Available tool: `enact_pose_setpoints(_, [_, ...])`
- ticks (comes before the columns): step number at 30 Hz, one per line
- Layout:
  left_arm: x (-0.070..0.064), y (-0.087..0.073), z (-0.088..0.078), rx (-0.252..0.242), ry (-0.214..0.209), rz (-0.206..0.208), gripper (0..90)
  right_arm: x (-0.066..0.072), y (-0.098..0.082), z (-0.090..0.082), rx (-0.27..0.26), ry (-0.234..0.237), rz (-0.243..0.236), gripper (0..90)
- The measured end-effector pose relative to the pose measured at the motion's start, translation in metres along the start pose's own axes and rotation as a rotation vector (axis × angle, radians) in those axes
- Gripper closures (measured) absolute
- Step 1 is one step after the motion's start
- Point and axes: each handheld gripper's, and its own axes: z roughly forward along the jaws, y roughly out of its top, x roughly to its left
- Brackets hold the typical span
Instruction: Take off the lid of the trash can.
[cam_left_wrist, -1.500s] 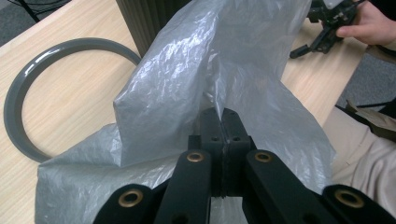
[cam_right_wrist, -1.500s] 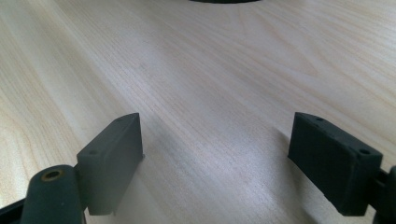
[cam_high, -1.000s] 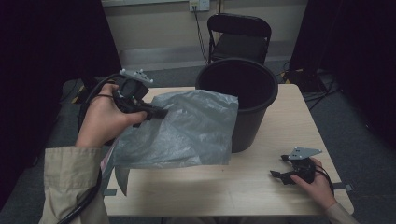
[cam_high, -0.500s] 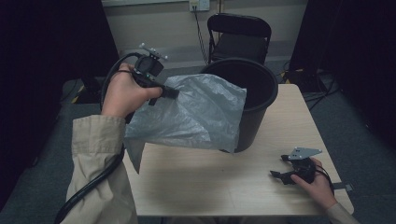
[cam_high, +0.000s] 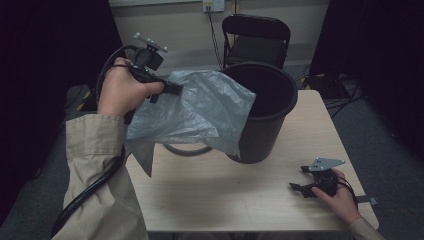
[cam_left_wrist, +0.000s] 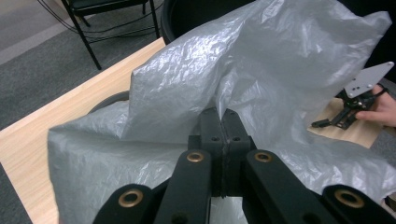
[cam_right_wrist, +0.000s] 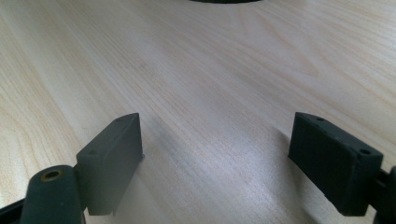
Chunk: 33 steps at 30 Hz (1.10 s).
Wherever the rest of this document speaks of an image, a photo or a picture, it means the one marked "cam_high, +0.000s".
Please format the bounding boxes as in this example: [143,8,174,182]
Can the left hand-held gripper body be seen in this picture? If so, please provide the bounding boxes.
[129,32,169,83]

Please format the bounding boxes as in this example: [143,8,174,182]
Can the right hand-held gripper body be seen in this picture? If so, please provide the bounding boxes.
[308,157,346,198]

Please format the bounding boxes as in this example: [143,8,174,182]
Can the grey plastic trash bag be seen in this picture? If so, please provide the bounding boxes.
[123,69,257,178]

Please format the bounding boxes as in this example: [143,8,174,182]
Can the dark grey trash bin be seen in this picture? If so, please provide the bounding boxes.
[221,61,299,165]

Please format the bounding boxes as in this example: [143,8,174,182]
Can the grey bin rim ring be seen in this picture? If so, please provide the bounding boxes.
[163,143,214,157]

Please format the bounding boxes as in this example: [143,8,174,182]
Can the person's right hand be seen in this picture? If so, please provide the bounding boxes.
[311,168,362,227]

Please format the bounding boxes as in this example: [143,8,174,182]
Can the person's left hand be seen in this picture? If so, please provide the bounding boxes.
[97,57,165,118]

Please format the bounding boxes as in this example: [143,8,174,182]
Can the grey tape strip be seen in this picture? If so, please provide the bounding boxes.
[356,195,379,206]

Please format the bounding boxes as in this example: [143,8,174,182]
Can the black stand base yellow stripes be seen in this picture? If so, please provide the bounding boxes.
[75,83,101,113]

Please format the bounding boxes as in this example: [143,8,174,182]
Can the black equipment base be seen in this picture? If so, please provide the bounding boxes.
[301,68,351,100]

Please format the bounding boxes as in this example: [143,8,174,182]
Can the black folding chair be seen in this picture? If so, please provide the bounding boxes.
[221,13,292,72]

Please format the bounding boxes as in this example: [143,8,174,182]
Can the black curtain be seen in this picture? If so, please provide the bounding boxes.
[0,0,134,228]
[309,0,424,161]

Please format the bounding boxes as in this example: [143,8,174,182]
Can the right hand-held gripper cable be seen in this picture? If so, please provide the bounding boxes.
[336,176,360,205]

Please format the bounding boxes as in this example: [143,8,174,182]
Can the grey wall baseboard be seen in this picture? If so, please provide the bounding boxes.
[156,49,313,79]

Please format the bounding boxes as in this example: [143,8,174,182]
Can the black outlet cord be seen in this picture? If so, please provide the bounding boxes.
[207,6,224,70]

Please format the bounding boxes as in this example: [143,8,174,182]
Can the black floor cables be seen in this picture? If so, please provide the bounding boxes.
[324,74,366,119]

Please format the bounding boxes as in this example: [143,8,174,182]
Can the white wall outlet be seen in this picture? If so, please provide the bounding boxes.
[202,0,226,14]

